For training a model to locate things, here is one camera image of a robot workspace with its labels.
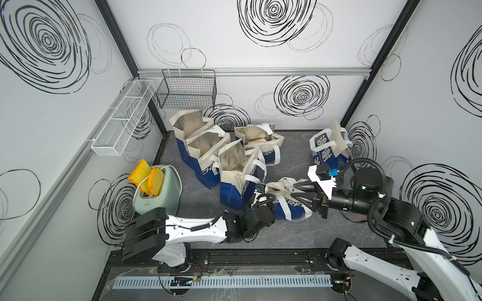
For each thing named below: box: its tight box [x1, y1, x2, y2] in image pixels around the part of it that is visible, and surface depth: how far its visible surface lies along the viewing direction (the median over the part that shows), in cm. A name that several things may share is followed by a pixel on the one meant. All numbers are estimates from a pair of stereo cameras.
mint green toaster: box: [133, 164, 183, 217], surface depth 78 cm
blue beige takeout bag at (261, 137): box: [234, 122, 285, 167], surface depth 87 cm
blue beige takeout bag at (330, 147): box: [309, 119, 354, 171], surface depth 91 cm
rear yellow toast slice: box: [128, 158, 153, 187], surface depth 77 cm
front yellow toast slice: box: [148, 166, 164, 197], surface depth 75 cm
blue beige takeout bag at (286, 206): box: [264, 176, 313, 222], surface depth 70 cm
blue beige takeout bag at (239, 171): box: [210, 138, 267, 211], surface depth 77 cm
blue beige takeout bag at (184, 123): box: [168, 109, 215, 155], surface depth 91 cm
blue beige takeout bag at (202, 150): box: [184, 125, 232, 190], surface depth 81 cm
